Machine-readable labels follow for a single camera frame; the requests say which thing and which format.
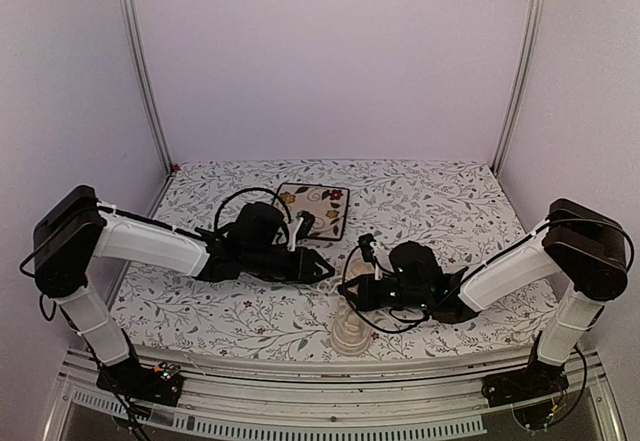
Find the right aluminium corner post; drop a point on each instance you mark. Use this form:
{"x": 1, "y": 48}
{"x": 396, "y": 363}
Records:
{"x": 531, "y": 29}

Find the square floral ceramic plate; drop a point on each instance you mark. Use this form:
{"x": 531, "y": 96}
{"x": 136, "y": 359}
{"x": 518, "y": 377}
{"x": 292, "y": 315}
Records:
{"x": 327, "y": 204}

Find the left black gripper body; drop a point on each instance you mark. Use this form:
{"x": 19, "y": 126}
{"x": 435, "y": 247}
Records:
{"x": 259, "y": 262}

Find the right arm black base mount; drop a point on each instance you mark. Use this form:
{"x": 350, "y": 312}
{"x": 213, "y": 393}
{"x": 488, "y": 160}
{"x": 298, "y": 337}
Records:
{"x": 535, "y": 380}

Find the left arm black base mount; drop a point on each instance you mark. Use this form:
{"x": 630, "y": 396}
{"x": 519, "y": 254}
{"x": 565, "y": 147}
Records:
{"x": 161, "y": 384}

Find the white shoelace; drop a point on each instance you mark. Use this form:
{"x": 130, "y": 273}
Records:
{"x": 328, "y": 287}

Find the aluminium corner post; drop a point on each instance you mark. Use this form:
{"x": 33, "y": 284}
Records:
{"x": 135, "y": 41}
{"x": 531, "y": 29}

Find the white lace sneaker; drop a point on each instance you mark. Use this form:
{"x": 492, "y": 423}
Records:
{"x": 350, "y": 335}

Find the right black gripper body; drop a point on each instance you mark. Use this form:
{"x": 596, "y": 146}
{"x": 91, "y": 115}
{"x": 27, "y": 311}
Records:
{"x": 405, "y": 299}

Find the floral patterned table mat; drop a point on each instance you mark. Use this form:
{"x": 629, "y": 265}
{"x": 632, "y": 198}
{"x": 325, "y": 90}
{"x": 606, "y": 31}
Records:
{"x": 456, "y": 208}

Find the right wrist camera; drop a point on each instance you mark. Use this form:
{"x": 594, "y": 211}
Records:
{"x": 369, "y": 248}

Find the aluminium front rail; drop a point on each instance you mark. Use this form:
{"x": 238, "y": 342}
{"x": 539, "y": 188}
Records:
{"x": 439, "y": 399}

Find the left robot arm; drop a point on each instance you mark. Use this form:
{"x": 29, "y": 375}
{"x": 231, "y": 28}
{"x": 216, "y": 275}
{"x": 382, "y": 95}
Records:
{"x": 83, "y": 234}

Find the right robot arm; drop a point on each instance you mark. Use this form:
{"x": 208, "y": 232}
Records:
{"x": 592, "y": 252}

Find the left aluminium corner post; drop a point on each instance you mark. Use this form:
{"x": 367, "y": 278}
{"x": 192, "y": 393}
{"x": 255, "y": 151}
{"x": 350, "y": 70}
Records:
{"x": 135, "y": 41}

